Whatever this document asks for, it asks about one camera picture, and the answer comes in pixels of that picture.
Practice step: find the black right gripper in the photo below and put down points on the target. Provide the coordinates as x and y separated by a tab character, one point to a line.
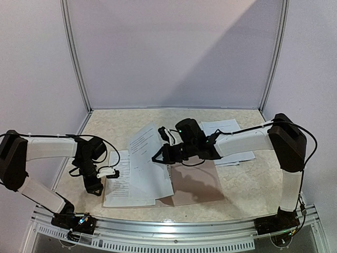
168	153

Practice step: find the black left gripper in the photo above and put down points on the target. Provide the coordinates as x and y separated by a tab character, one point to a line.
91	186

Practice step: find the printed white top sheet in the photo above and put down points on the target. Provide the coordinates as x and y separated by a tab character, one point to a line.
116	191

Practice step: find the printed white sheet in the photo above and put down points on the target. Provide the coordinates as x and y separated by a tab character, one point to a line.
148	180
116	191

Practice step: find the pink paper folder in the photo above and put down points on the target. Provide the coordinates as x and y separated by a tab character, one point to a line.
191	185

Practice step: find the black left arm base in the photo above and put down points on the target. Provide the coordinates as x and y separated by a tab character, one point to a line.
76	222

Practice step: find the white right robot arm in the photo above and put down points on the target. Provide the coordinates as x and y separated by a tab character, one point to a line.
280	134

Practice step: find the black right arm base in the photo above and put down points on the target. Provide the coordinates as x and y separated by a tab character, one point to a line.
283	221

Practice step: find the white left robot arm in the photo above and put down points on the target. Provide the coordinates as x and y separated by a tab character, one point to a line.
26	159

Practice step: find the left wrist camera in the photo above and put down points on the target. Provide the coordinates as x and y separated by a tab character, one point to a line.
109	173

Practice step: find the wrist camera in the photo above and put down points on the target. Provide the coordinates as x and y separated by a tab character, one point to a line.
109	173
167	136

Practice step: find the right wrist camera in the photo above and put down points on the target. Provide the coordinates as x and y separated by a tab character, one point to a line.
167	136

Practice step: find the aluminium front rail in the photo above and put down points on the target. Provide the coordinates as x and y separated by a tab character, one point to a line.
112	235

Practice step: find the aluminium frame left post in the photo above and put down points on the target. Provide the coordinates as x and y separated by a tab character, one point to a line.
65	10

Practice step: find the aluminium frame post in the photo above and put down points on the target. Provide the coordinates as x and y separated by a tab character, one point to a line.
65	10
275	55

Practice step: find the aluminium frame right post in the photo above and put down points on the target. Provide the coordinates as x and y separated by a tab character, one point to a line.
275	55

